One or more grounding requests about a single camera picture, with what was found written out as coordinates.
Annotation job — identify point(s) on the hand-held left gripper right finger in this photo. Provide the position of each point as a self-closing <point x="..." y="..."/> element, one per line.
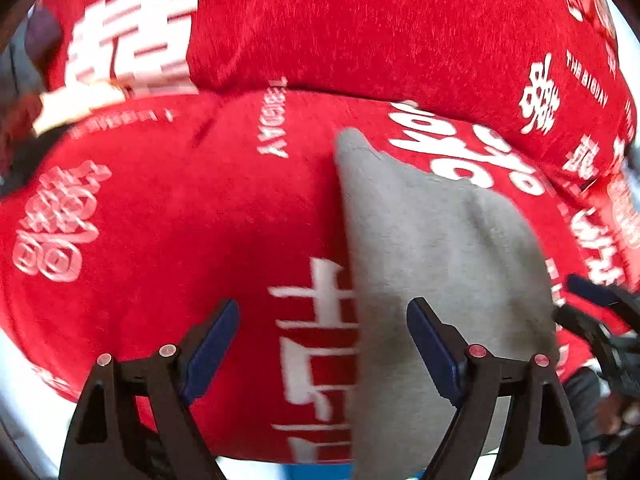
<point x="432" y="350"/>

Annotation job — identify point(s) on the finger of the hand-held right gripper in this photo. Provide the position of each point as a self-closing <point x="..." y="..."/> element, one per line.
<point x="585" y="327"/>
<point x="595" y="290"/>

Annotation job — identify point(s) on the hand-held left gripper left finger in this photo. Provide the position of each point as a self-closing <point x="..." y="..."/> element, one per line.
<point x="212" y="345"/>

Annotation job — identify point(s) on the grey knit sweater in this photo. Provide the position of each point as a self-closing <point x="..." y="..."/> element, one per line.
<point x="425" y="240"/>

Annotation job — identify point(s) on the pile of grey clothes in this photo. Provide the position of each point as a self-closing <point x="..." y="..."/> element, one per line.
<point x="20" y="85"/>

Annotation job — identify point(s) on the red satin cushion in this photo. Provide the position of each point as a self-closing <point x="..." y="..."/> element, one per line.
<point x="625" y="210"/>

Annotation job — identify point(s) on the red printed blanket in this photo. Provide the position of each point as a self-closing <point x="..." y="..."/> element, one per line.
<point x="200" y="210"/>

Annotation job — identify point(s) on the blue plastic stool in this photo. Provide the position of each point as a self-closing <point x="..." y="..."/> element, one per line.
<point x="320" y="472"/>

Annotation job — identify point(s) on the cream cloth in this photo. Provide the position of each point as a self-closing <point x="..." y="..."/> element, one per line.
<point x="75" y="107"/>

